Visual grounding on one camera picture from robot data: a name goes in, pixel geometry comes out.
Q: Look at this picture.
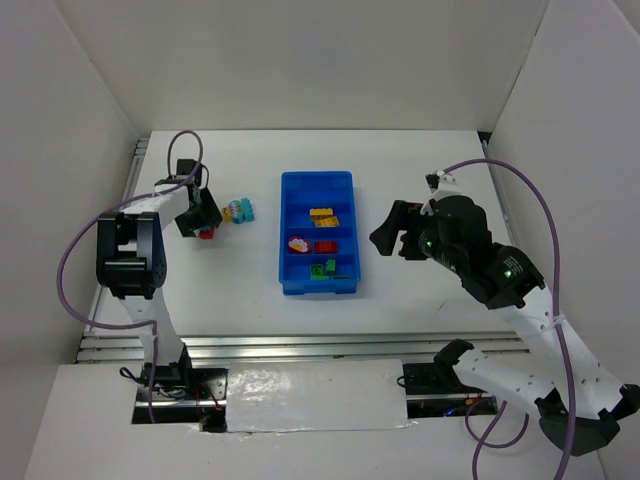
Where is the red sloped lego piece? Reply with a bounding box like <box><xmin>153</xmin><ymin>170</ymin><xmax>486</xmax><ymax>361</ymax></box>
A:
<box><xmin>313</xmin><ymin>240</ymin><xmax>339</xmax><ymax>254</ymax></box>

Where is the red flower lego brick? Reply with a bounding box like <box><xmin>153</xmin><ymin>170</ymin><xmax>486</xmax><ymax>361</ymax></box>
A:
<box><xmin>287</xmin><ymin>236</ymin><xmax>312</xmax><ymax>254</ymax></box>

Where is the small green lego brick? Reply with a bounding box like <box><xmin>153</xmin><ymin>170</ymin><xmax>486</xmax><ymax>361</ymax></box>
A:
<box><xmin>310</xmin><ymin>264</ymin><xmax>327</xmax><ymax>280</ymax></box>

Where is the yellow striped lego brick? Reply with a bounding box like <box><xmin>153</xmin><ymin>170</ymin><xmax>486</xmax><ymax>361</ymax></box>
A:
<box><xmin>314</xmin><ymin>216</ymin><xmax>340</xmax><ymax>228</ymax></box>

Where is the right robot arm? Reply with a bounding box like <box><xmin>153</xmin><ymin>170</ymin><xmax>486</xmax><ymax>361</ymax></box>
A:
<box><xmin>369</xmin><ymin>195</ymin><xmax>639</xmax><ymax>456</ymax></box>

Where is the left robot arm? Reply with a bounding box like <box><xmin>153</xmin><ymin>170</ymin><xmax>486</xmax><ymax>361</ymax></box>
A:
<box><xmin>96</xmin><ymin>159</ymin><xmax>223</xmax><ymax>394</ymax></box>

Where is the teal printed lego block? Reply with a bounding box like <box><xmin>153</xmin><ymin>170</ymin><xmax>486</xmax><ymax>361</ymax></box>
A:
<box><xmin>228</xmin><ymin>197</ymin><xmax>255</xmax><ymax>224</ymax></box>

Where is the blue divided plastic tray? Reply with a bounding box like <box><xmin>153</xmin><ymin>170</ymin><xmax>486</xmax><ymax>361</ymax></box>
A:
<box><xmin>278</xmin><ymin>171</ymin><xmax>361</xmax><ymax>296</ymax></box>

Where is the white foil cover panel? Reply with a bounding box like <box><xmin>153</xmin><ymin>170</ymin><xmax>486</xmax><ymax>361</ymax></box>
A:
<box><xmin>225</xmin><ymin>359</ymin><xmax>410</xmax><ymax>433</ymax></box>

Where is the aluminium frame rail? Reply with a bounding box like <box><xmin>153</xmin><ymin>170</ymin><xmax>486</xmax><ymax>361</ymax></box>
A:
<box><xmin>77</xmin><ymin>333</ymin><xmax>531</xmax><ymax>362</ymax></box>

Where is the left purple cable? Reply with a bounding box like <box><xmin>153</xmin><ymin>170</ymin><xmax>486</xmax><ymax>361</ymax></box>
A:
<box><xmin>55</xmin><ymin>129</ymin><xmax>206</xmax><ymax>424</ymax></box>

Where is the purple cable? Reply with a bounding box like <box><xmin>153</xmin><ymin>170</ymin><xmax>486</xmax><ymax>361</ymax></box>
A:
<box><xmin>439</xmin><ymin>158</ymin><xmax>574</xmax><ymax>480</ymax></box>
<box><xmin>55</xmin><ymin>129</ymin><xmax>206</xmax><ymax>424</ymax></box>

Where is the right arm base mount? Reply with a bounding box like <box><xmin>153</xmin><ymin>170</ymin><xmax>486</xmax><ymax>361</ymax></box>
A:
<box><xmin>396</xmin><ymin>363</ymin><xmax>498</xmax><ymax>419</ymax></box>

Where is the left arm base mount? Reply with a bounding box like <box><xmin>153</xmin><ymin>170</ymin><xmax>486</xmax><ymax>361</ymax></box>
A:
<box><xmin>119</xmin><ymin>367</ymin><xmax>228</xmax><ymax>433</ymax></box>

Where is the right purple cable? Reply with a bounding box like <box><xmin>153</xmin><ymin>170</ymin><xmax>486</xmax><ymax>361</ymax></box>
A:
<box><xmin>439</xmin><ymin>158</ymin><xmax>574</xmax><ymax>480</ymax></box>

